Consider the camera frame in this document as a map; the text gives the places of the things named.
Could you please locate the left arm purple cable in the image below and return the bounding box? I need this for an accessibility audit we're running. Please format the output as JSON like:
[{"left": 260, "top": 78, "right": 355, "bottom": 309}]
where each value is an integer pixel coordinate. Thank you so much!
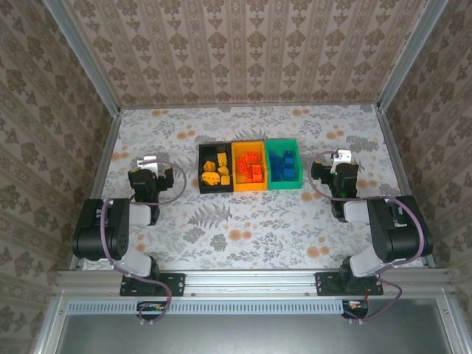
[{"left": 99, "top": 159, "right": 187, "bottom": 325}]

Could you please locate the aluminium mounting rail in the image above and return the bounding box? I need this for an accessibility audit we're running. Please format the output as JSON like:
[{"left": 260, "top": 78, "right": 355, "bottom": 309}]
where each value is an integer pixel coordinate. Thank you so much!
[{"left": 55, "top": 269, "right": 453, "bottom": 296}]

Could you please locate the aluminium table end rail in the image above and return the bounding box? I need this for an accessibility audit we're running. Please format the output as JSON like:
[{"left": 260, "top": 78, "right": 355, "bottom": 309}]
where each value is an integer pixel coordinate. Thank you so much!
[{"left": 119, "top": 102, "right": 381, "bottom": 110}]

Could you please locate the aluminium table side rail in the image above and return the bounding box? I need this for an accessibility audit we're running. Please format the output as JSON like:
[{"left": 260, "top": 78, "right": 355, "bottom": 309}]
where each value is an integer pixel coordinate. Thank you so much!
[
  {"left": 69, "top": 110, "right": 122, "bottom": 270},
  {"left": 375, "top": 108, "right": 436, "bottom": 268}
]

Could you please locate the yellow plastic bin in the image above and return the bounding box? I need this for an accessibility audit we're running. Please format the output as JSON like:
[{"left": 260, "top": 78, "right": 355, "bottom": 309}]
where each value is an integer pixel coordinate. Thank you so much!
[{"left": 231, "top": 140, "right": 268, "bottom": 193}]

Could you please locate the black plastic bin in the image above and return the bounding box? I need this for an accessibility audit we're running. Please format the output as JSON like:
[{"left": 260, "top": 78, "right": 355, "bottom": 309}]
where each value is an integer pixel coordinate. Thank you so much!
[{"left": 198, "top": 142, "right": 235, "bottom": 195}]

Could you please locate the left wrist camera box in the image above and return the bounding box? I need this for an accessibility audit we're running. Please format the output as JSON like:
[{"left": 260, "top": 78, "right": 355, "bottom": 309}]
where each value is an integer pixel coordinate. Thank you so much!
[{"left": 136, "top": 154, "right": 160, "bottom": 173}]

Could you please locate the aluminium frame post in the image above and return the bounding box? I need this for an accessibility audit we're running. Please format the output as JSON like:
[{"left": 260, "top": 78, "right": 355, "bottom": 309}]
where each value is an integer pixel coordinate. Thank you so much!
[
  {"left": 376, "top": 0, "right": 450, "bottom": 111},
  {"left": 43, "top": 0, "right": 122, "bottom": 116}
]

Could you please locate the grey metal panel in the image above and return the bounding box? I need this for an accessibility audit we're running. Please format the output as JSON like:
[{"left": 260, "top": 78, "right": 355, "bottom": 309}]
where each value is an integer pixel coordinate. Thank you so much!
[{"left": 55, "top": 315, "right": 454, "bottom": 354}]

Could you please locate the floral table cover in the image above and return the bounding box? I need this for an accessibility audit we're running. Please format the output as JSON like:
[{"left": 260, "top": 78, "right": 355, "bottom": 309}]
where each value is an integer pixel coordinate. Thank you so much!
[{"left": 83, "top": 105, "right": 425, "bottom": 270}]

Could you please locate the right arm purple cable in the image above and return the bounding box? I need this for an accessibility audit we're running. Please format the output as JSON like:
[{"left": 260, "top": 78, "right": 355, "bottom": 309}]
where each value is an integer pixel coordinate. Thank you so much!
[{"left": 308, "top": 150, "right": 423, "bottom": 325}]

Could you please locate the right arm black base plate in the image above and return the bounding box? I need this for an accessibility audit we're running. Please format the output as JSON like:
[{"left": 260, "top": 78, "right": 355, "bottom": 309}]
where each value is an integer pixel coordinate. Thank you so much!
[{"left": 315, "top": 271, "right": 384, "bottom": 297}]

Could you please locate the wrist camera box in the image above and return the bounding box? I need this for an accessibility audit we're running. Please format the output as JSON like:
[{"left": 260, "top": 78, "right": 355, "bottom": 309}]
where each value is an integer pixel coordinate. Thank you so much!
[
  {"left": 330, "top": 149, "right": 351, "bottom": 174},
  {"left": 136, "top": 154, "right": 160, "bottom": 173}
]

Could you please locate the green plastic bin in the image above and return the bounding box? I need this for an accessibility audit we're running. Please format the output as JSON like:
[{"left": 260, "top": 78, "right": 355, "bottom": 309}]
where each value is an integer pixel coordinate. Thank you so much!
[{"left": 264, "top": 138, "right": 304, "bottom": 191}]

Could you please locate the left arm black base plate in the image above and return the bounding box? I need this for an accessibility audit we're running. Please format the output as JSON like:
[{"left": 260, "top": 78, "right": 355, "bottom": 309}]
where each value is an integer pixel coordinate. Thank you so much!
[{"left": 119, "top": 272, "right": 185, "bottom": 298}]

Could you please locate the slotted white cable duct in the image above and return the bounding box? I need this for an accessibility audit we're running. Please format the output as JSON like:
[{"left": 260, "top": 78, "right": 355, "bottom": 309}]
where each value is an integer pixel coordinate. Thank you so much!
[{"left": 68, "top": 299, "right": 346, "bottom": 315}]

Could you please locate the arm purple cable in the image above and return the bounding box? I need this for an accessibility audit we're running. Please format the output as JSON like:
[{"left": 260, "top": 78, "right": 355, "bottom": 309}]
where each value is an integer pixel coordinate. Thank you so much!
[
  {"left": 308, "top": 150, "right": 423, "bottom": 325},
  {"left": 99, "top": 159, "right": 187, "bottom": 325}
]

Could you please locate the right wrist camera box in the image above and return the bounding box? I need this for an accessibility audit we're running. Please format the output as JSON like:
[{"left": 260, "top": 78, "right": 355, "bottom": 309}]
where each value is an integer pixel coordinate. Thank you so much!
[{"left": 330, "top": 149, "right": 351, "bottom": 174}]

